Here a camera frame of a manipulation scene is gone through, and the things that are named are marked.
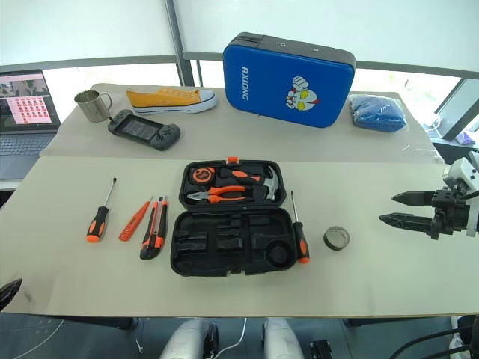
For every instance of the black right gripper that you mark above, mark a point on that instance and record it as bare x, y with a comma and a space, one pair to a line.
449, 215

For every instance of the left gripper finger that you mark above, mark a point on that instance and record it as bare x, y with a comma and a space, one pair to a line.
7, 291

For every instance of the black electrical tape roll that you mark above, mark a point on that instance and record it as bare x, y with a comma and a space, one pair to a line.
331, 243

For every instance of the long shaft orange black screwdriver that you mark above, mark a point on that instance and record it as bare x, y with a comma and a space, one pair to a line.
98, 222

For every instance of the short shaft orange black screwdriver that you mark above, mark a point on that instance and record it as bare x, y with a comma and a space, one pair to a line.
301, 243

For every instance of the orange voltage tester pen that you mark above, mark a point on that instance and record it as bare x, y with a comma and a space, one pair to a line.
132, 224

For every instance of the orange black utility knife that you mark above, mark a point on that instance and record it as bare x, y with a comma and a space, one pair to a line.
155, 230

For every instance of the black tool case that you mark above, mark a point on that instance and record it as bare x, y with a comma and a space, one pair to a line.
224, 254

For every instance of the blue cloth in clear bag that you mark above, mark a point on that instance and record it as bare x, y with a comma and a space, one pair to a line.
378, 114

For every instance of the black table foot bar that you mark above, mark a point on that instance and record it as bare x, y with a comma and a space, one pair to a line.
393, 321
112, 322

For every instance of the small black box under table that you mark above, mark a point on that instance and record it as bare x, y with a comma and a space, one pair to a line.
321, 349

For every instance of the grey laptop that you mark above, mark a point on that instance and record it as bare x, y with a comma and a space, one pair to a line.
26, 112

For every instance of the silver rounded robot leg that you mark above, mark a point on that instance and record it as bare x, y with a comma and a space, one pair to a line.
187, 340
280, 340

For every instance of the blue RXIONG padded case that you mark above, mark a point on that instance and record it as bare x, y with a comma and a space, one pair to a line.
269, 89

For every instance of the stainless steel mug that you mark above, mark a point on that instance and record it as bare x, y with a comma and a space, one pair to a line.
90, 108

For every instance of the black handheld game console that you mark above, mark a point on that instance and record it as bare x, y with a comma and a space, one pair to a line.
138, 129

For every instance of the orange black tape measure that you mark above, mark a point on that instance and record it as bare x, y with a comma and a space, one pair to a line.
201, 175

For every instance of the yellow canvas sneaker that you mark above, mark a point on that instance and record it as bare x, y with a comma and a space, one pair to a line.
164, 98

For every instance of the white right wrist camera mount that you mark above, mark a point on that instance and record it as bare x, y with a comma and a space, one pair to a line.
462, 170

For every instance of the grey metal window frame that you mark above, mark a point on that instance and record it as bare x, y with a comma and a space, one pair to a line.
185, 71

